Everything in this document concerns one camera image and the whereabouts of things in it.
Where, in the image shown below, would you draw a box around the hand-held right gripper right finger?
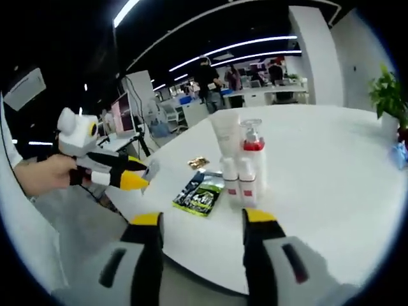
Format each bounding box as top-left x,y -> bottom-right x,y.
242,207 -> 360,306

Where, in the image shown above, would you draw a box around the blue water jug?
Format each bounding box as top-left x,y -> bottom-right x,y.
151,122 -> 168,138

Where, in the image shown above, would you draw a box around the white office chair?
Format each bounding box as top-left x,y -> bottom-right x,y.
162,103 -> 187,133

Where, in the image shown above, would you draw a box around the long ceiling light strip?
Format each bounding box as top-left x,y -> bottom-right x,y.
168,35 -> 299,71
212,50 -> 302,67

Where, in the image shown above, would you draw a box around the white pump skincare bottle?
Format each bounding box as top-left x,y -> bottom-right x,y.
239,119 -> 268,194

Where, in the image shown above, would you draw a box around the computer monitor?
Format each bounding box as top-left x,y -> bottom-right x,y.
110,91 -> 136,136

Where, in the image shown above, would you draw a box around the gold foil packet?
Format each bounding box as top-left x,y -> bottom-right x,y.
187,156 -> 210,169

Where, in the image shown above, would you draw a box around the white office desk row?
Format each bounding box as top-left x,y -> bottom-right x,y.
222,84 -> 309,108

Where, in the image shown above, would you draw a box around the person's left hand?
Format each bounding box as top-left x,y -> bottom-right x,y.
14,154 -> 79,197

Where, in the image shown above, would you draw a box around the white skincare tube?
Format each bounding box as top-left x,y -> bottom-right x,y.
211,112 -> 240,160

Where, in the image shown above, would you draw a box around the bright ceiling light panel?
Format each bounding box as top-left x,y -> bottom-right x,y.
113,0 -> 142,27

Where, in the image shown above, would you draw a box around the black tripod stand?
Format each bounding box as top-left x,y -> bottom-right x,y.
126,76 -> 151,157

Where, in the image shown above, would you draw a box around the potted green plant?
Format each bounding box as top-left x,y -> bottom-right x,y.
368,63 -> 408,136

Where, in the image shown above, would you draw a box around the grey ceiling panel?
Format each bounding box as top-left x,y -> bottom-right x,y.
3,66 -> 47,111

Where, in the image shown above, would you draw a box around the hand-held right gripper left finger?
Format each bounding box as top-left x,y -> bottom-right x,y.
52,210 -> 166,306

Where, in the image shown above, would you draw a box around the small white skincare bottle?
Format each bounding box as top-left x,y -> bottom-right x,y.
237,157 -> 258,207
221,157 -> 240,205

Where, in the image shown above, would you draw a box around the red and blue cloths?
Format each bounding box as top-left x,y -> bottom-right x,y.
390,142 -> 408,170

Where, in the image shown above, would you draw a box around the green black foil packet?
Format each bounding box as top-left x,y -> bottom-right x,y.
171,170 -> 224,218

